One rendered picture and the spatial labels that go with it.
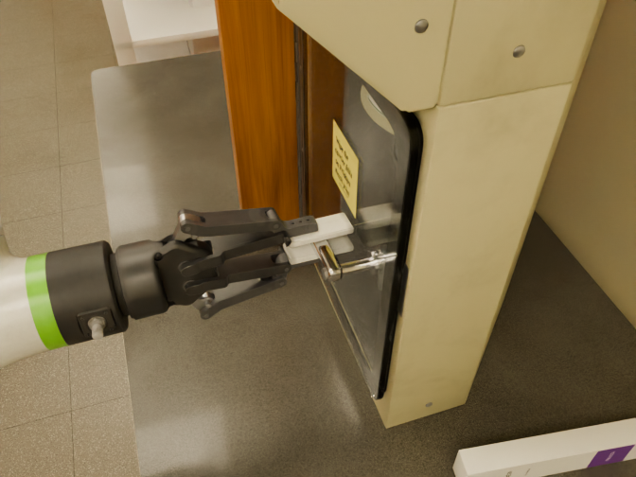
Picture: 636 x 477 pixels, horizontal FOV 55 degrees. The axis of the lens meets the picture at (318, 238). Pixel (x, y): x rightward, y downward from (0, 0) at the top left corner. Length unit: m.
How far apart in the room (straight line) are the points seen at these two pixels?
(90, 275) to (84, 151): 2.34
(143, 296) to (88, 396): 1.45
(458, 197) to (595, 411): 0.45
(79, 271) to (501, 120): 0.39
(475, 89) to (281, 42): 0.40
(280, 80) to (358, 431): 0.46
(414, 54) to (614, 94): 0.59
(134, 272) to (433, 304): 0.29
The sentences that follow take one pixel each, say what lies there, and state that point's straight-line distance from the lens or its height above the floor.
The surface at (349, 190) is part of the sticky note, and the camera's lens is 0.64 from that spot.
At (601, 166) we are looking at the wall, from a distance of 1.01.
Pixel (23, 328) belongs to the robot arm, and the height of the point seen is 1.21.
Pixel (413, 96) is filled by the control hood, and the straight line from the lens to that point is 0.43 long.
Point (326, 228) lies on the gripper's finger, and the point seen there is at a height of 1.21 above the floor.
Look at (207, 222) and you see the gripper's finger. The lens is 0.59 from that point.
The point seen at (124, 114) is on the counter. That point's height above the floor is 0.94.
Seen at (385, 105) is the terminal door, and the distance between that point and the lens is 0.50.
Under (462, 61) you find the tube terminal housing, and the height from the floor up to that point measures 1.44.
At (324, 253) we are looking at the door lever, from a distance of 0.61.
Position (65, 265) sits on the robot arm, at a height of 1.24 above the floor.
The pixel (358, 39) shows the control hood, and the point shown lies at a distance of 0.39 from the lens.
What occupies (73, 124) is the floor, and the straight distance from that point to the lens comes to 3.11.
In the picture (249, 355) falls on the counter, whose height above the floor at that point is 0.94.
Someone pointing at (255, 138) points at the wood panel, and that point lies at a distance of 0.87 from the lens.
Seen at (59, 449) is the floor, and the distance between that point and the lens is 1.97.
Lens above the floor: 1.65
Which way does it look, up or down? 45 degrees down
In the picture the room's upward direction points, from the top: straight up
